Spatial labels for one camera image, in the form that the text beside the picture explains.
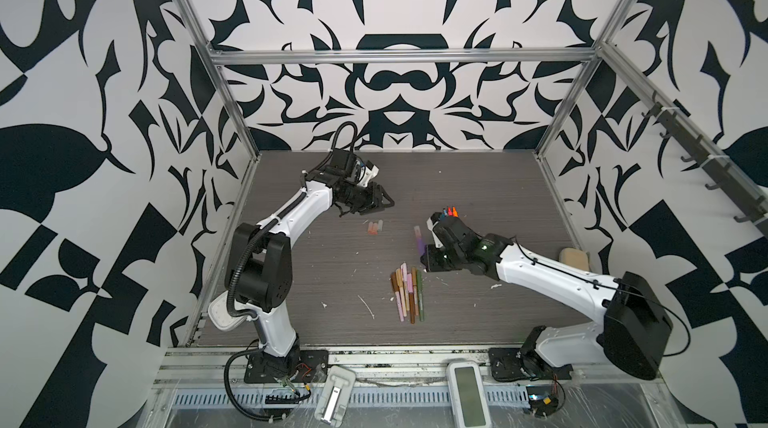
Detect purple marker pen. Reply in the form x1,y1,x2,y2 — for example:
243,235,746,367
413,225,426,258

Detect green marker pen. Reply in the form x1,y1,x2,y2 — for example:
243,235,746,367
414,269,425,322

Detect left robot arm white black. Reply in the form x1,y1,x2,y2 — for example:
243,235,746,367
208,149,395,366

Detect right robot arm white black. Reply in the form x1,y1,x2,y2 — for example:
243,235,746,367
421,212,673,382

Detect light pink marker pen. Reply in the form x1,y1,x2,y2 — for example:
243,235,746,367
399,262,410,317

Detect gold tan marker pen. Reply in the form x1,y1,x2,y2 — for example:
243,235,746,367
395,268,409,318

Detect beige whiteboard eraser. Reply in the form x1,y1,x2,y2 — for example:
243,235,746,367
558,247,591,272

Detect white handheld display device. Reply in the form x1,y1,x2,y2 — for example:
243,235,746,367
446,360,491,428

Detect small green led circuit board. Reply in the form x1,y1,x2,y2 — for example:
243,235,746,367
525,383,566,418

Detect white grey remote device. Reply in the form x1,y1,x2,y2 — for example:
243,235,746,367
314,366,357,427

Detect white square clock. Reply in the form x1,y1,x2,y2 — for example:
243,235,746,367
207,292,248,332

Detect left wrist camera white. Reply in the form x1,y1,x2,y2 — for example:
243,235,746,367
355,159,379,187

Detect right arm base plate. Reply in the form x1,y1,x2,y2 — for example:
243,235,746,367
488,347,573,382

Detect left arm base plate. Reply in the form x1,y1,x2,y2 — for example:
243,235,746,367
244,347,329,384

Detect black corrugated cable hose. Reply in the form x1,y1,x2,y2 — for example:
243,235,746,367
223,343,313,423

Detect aluminium frame front rail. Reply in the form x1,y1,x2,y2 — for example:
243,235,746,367
152,343,661,390

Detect black coat hook rail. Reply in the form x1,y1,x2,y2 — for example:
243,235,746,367
643,90,767,238

